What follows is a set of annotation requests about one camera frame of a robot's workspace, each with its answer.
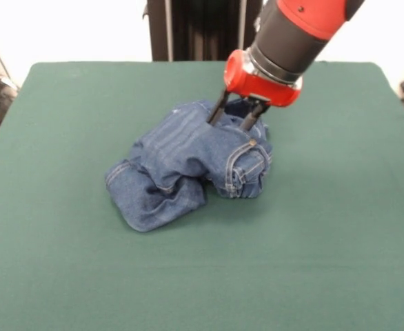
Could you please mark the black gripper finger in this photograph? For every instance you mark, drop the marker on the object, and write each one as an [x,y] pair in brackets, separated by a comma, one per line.
[253,117]
[218,108]

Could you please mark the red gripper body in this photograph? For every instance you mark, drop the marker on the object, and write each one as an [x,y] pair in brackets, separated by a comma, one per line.
[257,88]

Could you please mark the blue denim jeans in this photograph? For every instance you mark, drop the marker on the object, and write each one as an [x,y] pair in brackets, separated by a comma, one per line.
[181,155]

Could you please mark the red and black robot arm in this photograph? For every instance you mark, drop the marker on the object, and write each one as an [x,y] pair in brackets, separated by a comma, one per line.
[291,38]

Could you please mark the dark green table cloth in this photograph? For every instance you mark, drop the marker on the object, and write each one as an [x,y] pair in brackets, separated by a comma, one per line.
[85,258]

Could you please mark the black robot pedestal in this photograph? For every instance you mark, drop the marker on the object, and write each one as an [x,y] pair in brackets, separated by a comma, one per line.
[195,31]

